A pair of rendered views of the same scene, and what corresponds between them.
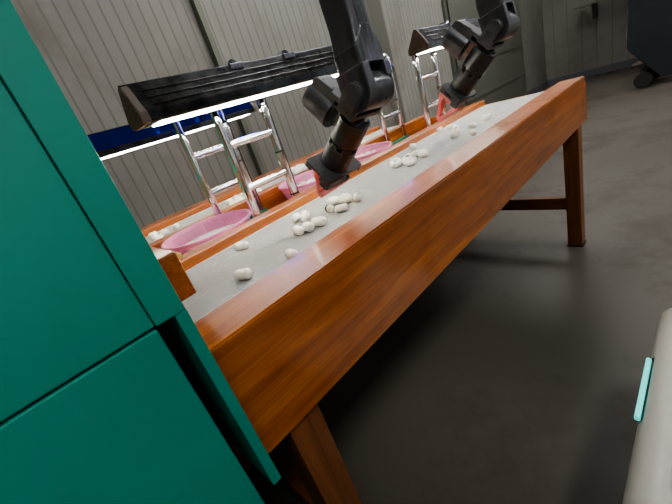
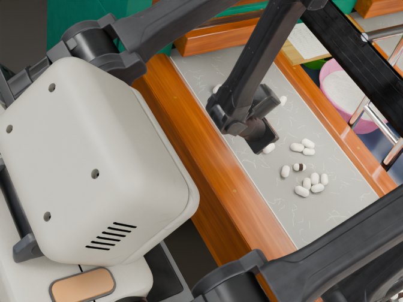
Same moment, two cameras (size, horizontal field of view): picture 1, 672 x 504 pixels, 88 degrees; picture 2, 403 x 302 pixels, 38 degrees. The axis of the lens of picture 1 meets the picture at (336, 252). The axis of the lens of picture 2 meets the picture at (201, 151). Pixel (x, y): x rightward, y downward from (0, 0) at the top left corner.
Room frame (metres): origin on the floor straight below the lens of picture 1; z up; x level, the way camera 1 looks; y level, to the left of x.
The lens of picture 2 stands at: (0.50, -0.99, 1.85)
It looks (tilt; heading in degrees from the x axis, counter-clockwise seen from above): 50 degrees down; 85
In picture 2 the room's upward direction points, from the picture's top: 20 degrees clockwise
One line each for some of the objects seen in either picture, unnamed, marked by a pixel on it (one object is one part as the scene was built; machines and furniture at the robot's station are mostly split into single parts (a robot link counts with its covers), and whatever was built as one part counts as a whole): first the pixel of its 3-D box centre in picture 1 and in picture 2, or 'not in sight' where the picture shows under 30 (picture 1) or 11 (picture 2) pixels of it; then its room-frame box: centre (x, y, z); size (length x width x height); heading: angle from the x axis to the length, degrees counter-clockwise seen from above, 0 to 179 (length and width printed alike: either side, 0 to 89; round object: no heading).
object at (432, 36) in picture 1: (457, 32); not in sight; (1.51, -0.73, 1.08); 0.62 x 0.08 x 0.07; 129
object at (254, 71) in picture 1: (264, 76); (376, 71); (0.90, 0.02, 1.08); 0.62 x 0.08 x 0.07; 129
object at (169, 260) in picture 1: (136, 270); (226, 32); (0.57, 0.33, 0.83); 0.30 x 0.06 x 0.07; 39
